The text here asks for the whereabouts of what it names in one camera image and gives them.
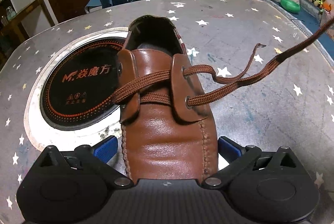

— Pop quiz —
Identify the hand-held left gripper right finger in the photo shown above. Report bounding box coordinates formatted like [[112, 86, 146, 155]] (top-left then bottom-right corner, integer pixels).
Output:
[[202, 136, 303, 188]]

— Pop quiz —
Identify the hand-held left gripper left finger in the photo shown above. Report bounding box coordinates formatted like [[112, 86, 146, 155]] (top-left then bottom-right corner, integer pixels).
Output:
[[31, 136, 133, 187]]

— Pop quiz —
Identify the brown shoelace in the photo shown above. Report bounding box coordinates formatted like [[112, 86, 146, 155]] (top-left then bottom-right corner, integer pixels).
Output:
[[113, 15, 334, 111]]

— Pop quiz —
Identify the brown leather shoe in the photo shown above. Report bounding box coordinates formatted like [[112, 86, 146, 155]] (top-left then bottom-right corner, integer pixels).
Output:
[[112, 15, 219, 181]]

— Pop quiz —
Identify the grey star-print table cover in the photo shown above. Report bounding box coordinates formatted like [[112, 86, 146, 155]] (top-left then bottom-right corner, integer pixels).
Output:
[[0, 0, 334, 224]]

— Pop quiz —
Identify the round black induction cooktop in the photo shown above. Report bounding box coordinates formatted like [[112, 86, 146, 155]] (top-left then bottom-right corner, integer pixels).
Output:
[[25, 27, 131, 145]]

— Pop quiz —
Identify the green round bowl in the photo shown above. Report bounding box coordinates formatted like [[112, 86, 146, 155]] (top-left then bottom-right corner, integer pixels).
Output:
[[280, 0, 301, 14]]

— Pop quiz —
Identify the wooden side table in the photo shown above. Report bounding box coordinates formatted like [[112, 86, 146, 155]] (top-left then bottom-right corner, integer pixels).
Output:
[[0, 0, 55, 57]]

